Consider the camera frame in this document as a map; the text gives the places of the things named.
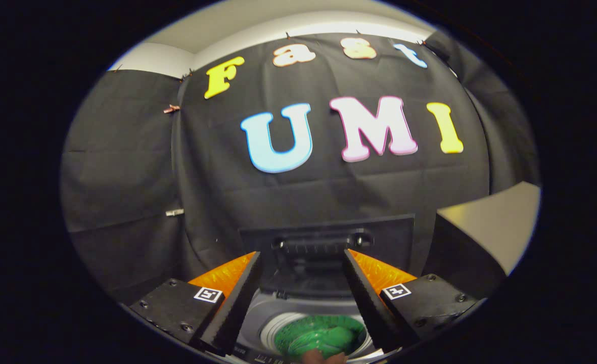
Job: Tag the small silver clip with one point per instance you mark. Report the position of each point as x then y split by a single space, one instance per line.
174 213

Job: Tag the small copper clip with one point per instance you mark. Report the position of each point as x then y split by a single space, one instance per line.
172 108

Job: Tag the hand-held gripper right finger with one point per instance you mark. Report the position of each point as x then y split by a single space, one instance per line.
366 303

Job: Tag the green polo shirt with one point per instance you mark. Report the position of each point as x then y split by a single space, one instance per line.
323 336

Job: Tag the grey-topped white cabinet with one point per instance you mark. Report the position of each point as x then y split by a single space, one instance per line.
495 222

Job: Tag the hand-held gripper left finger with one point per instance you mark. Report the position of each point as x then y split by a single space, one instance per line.
235 308

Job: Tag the black backdrop cloth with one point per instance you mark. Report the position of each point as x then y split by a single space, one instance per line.
126 151

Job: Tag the grey washing machine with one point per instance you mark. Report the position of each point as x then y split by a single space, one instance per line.
318 235

